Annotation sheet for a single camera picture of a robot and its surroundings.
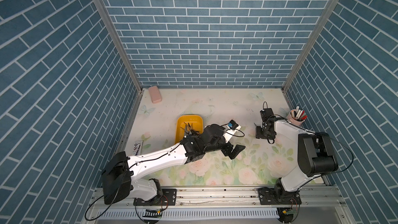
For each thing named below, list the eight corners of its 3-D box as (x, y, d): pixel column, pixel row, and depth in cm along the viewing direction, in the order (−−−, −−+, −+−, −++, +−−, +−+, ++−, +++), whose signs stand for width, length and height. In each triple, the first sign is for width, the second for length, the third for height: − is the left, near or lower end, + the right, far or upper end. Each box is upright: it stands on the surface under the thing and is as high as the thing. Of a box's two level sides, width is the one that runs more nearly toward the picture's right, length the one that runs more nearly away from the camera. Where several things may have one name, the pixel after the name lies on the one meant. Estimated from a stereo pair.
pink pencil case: (152, 104, 113) (152, 102, 112) (148, 88, 124) (147, 87, 122) (163, 101, 116) (162, 99, 114) (158, 86, 126) (157, 84, 124)
